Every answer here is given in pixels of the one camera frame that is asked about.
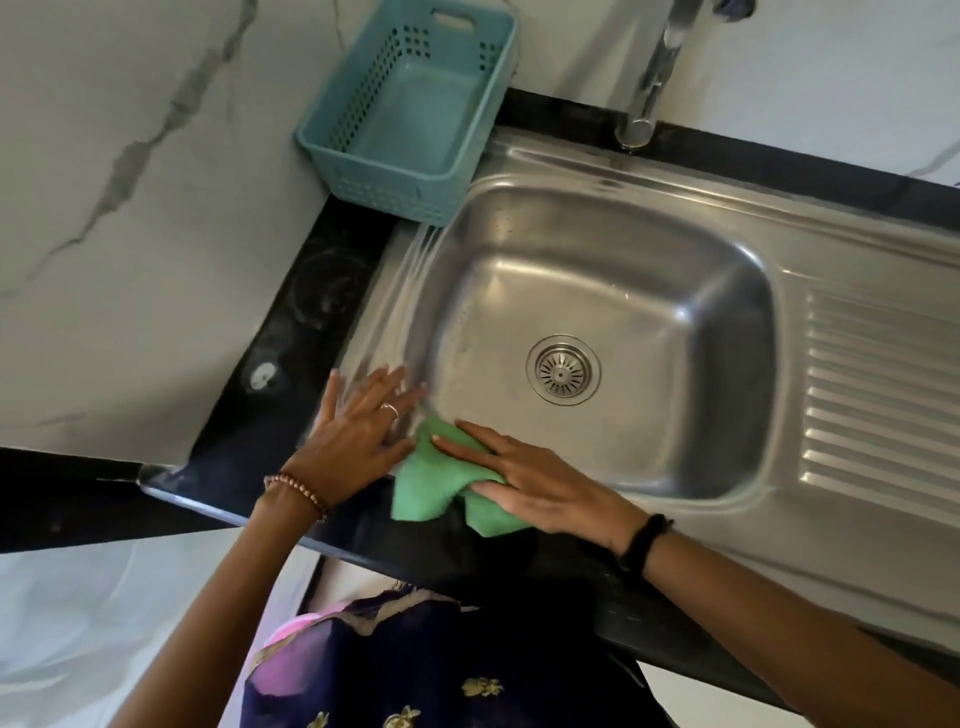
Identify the black wristband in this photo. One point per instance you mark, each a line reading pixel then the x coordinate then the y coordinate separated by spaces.
pixel 642 541

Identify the chrome faucet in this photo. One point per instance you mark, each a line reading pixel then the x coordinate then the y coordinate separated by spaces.
pixel 656 75

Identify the person's right forearm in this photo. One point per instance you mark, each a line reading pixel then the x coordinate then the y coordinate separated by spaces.
pixel 787 637

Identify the teal plastic basket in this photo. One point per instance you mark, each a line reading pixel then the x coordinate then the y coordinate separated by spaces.
pixel 420 112

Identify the person's right middle finger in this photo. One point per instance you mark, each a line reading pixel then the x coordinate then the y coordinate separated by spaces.
pixel 491 437

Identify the dark blue patterned garment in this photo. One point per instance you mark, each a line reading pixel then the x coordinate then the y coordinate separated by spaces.
pixel 450 667

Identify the person's left hand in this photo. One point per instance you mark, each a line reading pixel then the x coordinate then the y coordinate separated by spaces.
pixel 349 450

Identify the person's right thumb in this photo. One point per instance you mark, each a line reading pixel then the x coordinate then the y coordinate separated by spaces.
pixel 499 491

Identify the person's left thumb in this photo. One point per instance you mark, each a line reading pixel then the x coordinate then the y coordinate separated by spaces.
pixel 394 454

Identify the green cleaning cloth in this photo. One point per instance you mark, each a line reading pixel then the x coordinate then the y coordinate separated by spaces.
pixel 431 480

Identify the stainless steel sink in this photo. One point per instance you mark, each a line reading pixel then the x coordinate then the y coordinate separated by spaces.
pixel 750 247

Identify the person's left little finger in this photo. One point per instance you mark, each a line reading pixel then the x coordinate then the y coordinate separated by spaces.
pixel 334 397

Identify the person's left forearm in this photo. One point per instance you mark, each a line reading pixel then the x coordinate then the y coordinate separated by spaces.
pixel 225 607

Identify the person's right hand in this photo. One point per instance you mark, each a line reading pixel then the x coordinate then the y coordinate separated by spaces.
pixel 559 491

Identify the person's left middle finger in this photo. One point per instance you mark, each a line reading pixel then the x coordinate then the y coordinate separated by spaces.
pixel 390 386

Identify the round metal drain strainer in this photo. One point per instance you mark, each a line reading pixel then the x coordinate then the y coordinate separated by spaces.
pixel 563 370

